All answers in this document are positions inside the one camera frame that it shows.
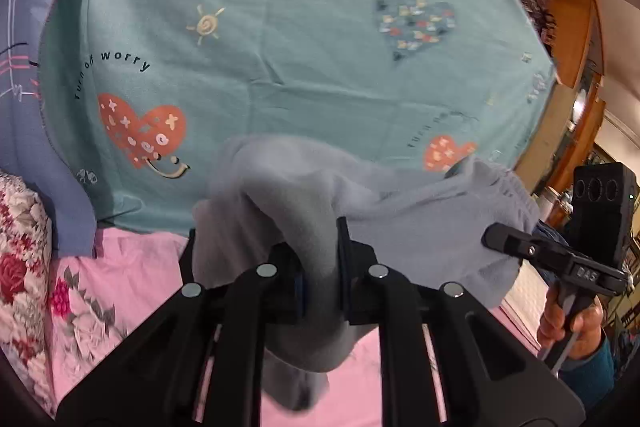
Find floral red-white pillow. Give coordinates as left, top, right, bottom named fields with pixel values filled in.
left=0, top=172, right=53, bottom=413

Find grey pants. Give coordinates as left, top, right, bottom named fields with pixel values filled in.
left=192, top=134, right=541, bottom=412

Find blue pillow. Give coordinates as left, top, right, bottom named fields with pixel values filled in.
left=0, top=0, right=123, bottom=258

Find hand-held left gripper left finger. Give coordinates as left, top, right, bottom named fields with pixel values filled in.
left=56, top=247, right=307, bottom=427

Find pink floral bedsheet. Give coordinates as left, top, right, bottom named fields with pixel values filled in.
left=47, top=227, right=546, bottom=427

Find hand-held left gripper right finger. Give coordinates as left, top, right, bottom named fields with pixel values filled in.
left=336, top=217, right=586, bottom=427

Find orange wooden furniture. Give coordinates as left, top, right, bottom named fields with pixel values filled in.
left=515, top=0, right=608, bottom=195

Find person's right forearm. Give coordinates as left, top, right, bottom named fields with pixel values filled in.
left=557, top=337, right=619, bottom=414

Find teal printed blanket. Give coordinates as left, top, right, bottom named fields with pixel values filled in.
left=37, top=0, right=557, bottom=235

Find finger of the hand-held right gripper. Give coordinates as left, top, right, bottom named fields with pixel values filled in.
left=481, top=223, right=573, bottom=272
left=536, top=219, right=571, bottom=254

